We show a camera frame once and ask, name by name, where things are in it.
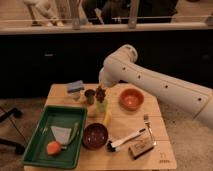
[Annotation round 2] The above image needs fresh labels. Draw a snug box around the grey folded cloth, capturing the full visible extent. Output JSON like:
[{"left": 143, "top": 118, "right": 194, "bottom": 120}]
[{"left": 51, "top": 126, "right": 72, "bottom": 145}]

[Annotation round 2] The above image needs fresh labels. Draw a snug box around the green plastic tray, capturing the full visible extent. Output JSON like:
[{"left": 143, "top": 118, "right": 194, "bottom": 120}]
[{"left": 22, "top": 105, "right": 87, "bottom": 170}]

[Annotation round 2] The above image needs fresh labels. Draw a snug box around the wooden block eraser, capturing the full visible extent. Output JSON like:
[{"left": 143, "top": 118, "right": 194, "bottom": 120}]
[{"left": 128, "top": 138, "right": 154, "bottom": 160}]

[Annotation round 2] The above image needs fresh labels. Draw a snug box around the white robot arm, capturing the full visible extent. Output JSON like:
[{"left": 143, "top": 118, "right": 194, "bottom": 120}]
[{"left": 99, "top": 44, "right": 213, "bottom": 129}]

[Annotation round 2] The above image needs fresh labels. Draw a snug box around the dark red bowl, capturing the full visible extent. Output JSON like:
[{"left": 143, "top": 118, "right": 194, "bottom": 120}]
[{"left": 83, "top": 123, "right": 108, "bottom": 150}]

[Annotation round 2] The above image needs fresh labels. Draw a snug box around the orange bowl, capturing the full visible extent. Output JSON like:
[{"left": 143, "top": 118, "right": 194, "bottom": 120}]
[{"left": 119, "top": 88, "right": 144, "bottom": 111}]

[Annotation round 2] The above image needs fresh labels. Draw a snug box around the clear glass jar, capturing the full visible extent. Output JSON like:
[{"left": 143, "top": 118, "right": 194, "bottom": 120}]
[{"left": 70, "top": 91, "right": 81, "bottom": 101}]

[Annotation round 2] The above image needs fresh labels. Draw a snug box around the blue sponge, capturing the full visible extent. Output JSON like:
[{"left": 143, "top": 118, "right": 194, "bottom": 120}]
[{"left": 67, "top": 80, "right": 84, "bottom": 93}]

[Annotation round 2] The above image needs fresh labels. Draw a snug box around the yellow banana toy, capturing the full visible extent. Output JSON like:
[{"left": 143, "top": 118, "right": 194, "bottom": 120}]
[{"left": 103, "top": 110, "right": 112, "bottom": 126}]

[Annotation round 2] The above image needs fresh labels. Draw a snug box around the silver fork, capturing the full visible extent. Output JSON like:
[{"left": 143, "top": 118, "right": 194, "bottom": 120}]
[{"left": 143, "top": 114, "right": 157, "bottom": 146}]

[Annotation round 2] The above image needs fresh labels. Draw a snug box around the green utensil in tray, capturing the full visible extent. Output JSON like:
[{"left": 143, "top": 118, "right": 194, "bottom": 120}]
[{"left": 62, "top": 122, "right": 80, "bottom": 149}]

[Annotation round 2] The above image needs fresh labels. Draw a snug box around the orange carrot toy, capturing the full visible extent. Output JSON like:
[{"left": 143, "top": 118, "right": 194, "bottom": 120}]
[{"left": 46, "top": 141, "right": 61, "bottom": 156}]

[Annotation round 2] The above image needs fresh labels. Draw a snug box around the black office chair base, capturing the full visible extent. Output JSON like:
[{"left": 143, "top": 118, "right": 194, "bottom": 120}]
[{"left": 0, "top": 106, "right": 27, "bottom": 155}]

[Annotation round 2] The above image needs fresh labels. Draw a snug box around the dark metal cup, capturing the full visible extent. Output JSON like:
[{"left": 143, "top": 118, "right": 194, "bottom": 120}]
[{"left": 84, "top": 89, "right": 95, "bottom": 105}]

